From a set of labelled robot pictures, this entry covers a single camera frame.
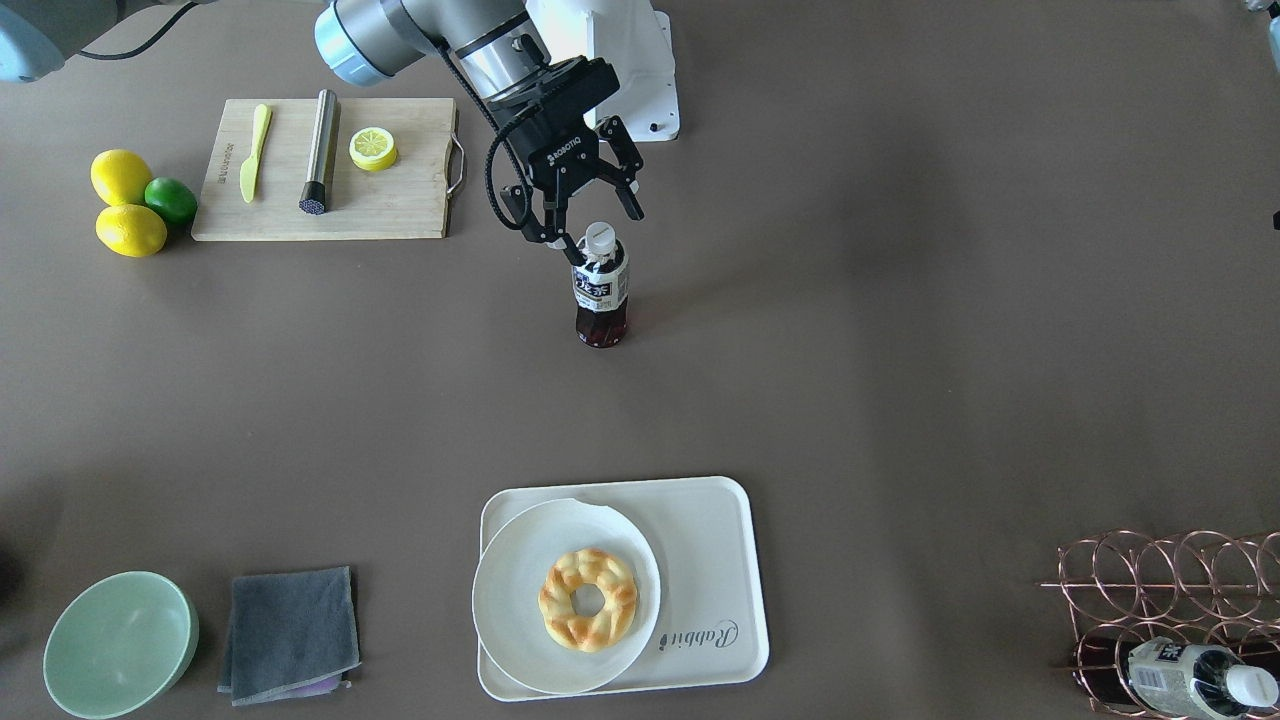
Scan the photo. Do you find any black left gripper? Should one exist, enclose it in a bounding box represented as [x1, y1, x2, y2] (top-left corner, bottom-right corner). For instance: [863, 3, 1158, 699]
[483, 56, 645, 266]

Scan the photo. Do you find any brown tea bottle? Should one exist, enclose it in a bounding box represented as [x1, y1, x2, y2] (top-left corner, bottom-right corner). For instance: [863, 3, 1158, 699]
[572, 222, 630, 348]

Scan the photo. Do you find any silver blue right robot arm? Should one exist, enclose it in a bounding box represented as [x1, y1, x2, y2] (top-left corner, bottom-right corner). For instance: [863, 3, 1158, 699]
[1, 1, 202, 83]

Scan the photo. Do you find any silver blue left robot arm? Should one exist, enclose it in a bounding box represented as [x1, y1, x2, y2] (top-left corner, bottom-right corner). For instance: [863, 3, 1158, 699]
[314, 1, 644, 266]

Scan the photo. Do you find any white serving tray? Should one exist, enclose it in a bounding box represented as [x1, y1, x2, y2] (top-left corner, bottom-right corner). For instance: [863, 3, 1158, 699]
[477, 477, 771, 702]

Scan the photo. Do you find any tea bottle in rack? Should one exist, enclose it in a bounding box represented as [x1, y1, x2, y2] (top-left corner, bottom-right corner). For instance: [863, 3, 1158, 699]
[1073, 634, 1279, 719]

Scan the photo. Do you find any wooden cutting board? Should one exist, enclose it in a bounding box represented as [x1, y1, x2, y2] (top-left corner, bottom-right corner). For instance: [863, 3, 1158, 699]
[191, 97, 457, 241]

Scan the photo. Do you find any half lemon slice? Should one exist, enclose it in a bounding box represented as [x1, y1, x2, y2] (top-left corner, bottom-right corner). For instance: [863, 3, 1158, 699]
[348, 126, 399, 172]

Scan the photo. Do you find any steel muddler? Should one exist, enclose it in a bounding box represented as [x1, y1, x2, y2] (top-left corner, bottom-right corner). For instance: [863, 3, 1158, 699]
[298, 88, 339, 215]

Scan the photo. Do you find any yellow plastic knife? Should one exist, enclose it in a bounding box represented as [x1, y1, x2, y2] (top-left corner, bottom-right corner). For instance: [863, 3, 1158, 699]
[239, 102, 273, 204]

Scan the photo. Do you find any white round plate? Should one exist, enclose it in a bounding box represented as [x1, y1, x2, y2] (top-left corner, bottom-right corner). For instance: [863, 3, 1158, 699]
[472, 498, 662, 694]

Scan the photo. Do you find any green lime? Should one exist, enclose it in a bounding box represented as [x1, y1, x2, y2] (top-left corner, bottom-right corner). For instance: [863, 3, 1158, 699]
[143, 177, 198, 225]

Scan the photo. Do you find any yellow lemon front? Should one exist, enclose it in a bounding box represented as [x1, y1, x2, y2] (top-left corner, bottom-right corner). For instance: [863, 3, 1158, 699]
[95, 204, 168, 258]

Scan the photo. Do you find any yellow lemon near lime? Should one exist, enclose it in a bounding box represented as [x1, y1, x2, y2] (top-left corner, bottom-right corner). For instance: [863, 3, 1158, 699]
[90, 149, 154, 206]

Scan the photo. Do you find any grey folded cloth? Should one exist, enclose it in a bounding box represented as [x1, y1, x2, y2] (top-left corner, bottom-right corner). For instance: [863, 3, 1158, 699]
[218, 566, 361, 706]

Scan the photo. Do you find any mint green bowl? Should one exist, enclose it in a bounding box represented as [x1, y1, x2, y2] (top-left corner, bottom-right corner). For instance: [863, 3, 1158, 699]
[44, 571, 198, 719]

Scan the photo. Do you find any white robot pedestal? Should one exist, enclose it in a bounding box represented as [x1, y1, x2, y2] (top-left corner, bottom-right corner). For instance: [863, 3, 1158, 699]
[526, 1, 681, 143]

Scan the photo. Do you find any braided pastry ring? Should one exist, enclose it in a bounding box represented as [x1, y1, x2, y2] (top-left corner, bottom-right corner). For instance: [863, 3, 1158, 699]
[538, 547, 640, 653]

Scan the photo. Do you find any copper wire bottle rack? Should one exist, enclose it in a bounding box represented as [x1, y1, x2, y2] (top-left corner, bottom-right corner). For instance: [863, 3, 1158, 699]
[1044, 529, 1279, 719]

